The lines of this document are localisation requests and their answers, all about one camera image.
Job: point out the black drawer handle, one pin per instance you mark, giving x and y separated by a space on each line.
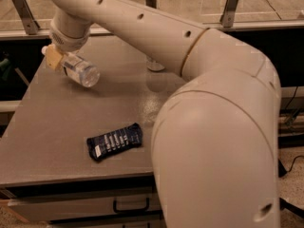
137 225
130 206

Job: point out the left metal rail bracket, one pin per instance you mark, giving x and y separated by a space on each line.
30 25

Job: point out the clear plastic water bottle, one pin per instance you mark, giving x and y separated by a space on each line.
78 69

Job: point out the grey drawer cabinet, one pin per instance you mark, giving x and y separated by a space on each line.
46 173

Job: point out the horizontal metal railing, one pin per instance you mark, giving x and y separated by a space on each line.
237 26

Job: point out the black chair caster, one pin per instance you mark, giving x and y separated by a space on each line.
292 208

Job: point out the black lower drawer handle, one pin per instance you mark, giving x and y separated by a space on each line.
137 225

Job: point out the black upper drawer handle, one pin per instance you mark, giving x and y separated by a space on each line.
130 206

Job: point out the silver soda can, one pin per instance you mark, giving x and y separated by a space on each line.
154 65

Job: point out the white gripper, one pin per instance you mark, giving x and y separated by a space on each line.
68 43

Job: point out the dark blue snack packet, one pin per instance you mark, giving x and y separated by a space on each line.
114 142

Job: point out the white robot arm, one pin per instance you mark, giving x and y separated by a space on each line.
214 141

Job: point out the black metal stand leg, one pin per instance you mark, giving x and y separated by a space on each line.
281 170

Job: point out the right metal rail bracket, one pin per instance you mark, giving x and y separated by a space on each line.
228 16

